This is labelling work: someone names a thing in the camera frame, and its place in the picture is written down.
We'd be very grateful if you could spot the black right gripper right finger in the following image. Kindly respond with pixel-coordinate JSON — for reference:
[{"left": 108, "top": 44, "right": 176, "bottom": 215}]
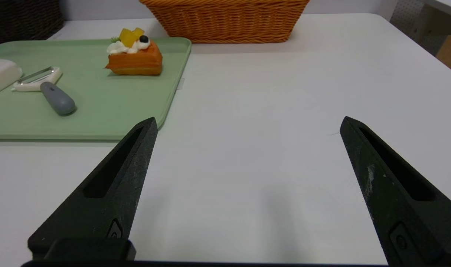
[{"left": 340, "top": 116, "right": 451, "bottom": 267}]

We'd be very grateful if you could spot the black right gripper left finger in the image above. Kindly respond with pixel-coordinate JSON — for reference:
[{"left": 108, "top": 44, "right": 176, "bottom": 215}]
[{"left": 28, "top": 117, "right": 158, "bottom": 260}]

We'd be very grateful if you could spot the white peeler with grey handle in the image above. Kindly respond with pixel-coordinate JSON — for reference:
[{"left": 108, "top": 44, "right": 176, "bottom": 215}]
[{"left": 12, "top": 66, "right": 76, "bottom": 116}]

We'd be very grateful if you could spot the toy waffle cake with fruit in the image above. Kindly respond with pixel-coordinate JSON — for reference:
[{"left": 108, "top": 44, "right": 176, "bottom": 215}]
[{"left": 105, "top": 27, "right": 163, "bottom": 76}]

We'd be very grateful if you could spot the white soap bar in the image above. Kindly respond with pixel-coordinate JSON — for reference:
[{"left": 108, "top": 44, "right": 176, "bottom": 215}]
[{"left": 0, "top": 59, "right": 23, "bottom": 99}]

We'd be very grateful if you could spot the dark brown wicker basket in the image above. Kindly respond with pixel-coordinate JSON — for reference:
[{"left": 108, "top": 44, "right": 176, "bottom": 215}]
[{"left": 0, "top": 0, "right": 64, "bottom": 49}]

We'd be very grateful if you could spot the orange wicker basket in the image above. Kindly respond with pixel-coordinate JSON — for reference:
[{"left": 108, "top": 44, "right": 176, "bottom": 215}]
[{"left": 139, "top": 0, "right": 310, "bottom": 44}]

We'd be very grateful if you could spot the light green plastic tray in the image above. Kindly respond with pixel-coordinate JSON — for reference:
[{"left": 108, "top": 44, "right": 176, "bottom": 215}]
[{"left": 0, "top": 37, "right": 192, "bottom": 141}]

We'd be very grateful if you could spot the white side table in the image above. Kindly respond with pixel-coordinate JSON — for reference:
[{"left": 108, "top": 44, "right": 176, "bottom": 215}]
[{"left": 420, "top": 0, "right": 451, "bottom": 37}]

